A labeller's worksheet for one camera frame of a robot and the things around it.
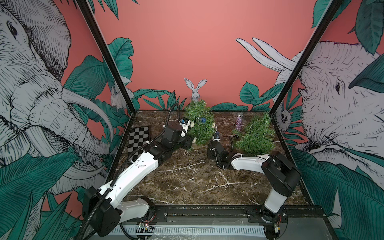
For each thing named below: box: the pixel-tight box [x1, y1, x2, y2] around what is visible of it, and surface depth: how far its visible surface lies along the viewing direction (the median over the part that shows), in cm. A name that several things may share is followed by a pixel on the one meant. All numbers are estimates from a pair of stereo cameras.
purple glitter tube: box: [236, 112, 243, 131], surface depth 113 cm
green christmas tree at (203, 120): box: [184, 99, 215, 145], surface depth 80 cm
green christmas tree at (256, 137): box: [231, 111, 276, 156], surface depth 75 cm
